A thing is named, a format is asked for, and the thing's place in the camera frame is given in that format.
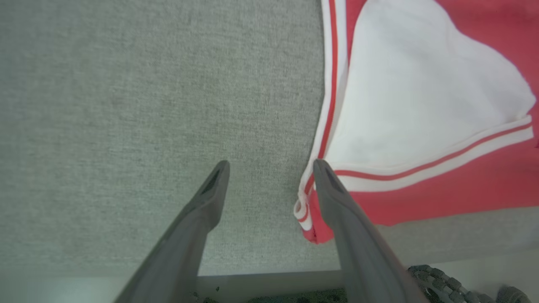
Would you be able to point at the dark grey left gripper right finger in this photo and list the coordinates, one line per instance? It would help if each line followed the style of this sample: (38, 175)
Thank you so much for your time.
(362, 261)

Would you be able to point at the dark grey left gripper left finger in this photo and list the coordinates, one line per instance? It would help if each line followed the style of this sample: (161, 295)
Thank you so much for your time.
(181, 252)

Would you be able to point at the red Bulls basketball jersey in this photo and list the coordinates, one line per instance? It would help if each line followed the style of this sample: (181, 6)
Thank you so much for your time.
(421, 84)

